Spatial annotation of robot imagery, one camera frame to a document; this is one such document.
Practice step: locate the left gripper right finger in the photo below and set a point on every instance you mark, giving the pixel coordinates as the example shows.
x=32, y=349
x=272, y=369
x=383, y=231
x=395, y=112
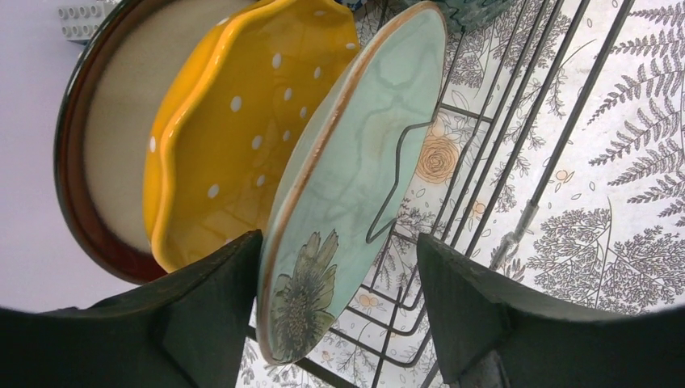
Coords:
x=491, y=331

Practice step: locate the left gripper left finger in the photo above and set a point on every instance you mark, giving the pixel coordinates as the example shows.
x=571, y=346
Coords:
x=185, y=329

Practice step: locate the yellow dotted scalloped plate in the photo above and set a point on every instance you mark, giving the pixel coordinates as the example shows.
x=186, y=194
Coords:
x=227, y=126

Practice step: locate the mint green flower plate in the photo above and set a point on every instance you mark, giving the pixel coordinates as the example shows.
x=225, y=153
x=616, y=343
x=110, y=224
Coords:
x=345, y=181

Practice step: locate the floral tablecloth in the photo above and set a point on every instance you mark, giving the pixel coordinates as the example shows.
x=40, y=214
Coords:
x=599, y=183

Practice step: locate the beige plate dark red rim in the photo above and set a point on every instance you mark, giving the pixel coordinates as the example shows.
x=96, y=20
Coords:
x=108, y=109

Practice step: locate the dark green mug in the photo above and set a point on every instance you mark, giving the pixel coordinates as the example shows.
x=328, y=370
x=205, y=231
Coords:
x=469, y=15

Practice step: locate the blue grey lego bricks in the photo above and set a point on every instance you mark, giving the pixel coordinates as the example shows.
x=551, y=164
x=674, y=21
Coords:
x=80, y=22

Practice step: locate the black wire dish rack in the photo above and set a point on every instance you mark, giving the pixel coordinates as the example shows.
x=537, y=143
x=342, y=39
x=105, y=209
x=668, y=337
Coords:
x=496, y=83

